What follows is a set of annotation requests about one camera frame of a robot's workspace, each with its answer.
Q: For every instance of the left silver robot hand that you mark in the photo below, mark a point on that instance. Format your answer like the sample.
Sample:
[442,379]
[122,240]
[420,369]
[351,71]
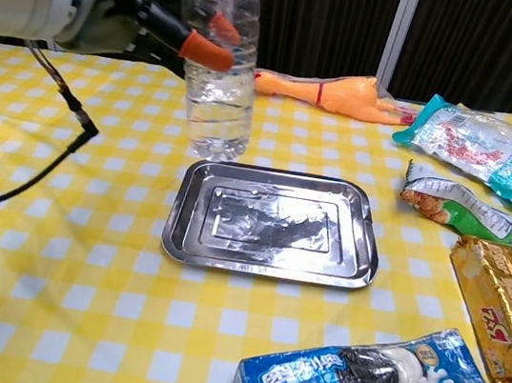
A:
[114,11]

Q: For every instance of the transparent plastic water bottle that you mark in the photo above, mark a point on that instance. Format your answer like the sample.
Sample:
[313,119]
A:
[219,114]

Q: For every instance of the rectangular stainless steel tray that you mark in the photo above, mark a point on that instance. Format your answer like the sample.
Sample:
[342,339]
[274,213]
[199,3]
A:
[275,225]

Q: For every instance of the black pleated curtain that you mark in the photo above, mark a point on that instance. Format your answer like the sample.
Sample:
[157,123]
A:
[320,18]

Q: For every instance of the orange rubber chicken toy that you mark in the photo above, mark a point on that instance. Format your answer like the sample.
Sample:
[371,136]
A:
[342,97]

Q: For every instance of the yellow white checked tablecloth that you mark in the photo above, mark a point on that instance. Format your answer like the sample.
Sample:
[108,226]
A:
[74,309]

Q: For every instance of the teal and silver snack bag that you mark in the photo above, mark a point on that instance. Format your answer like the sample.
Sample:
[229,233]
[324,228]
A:
[475,144]

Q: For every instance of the green and silver snack packet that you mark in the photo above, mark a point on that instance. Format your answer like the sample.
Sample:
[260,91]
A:
[470,209]

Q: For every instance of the blue sandwich cookie pack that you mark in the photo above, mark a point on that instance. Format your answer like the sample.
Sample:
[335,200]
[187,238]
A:
[353,379]

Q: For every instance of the gold foil biscuit pack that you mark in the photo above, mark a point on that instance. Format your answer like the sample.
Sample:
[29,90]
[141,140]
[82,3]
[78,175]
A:
[498,309]

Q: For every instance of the white frame post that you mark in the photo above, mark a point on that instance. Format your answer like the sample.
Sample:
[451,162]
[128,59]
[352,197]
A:
[400,35]

